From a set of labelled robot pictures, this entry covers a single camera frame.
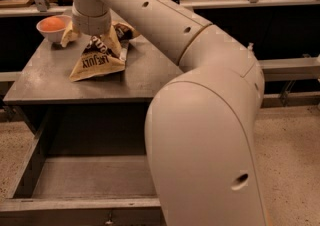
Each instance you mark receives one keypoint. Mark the grey drawer cabinet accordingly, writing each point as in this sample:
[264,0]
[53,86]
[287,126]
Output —
[95,97]

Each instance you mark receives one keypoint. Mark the open grey top drawer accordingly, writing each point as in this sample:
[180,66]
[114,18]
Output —
[86,166]

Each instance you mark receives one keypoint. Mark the clear sanitizer bottle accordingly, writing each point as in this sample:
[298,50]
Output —
[250,46]

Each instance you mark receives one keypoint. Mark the white bowl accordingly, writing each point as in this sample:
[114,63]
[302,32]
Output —
[54,36]

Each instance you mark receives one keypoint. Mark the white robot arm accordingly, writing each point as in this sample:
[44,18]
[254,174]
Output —
[199,127]

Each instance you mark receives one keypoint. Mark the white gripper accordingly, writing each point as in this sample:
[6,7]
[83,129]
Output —
[90,23]

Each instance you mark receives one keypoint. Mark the brown chip bag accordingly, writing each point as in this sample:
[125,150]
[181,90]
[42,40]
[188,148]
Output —
[93,62]

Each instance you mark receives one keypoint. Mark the orange fruit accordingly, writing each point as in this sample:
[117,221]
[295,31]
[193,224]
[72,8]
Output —
[52,24]

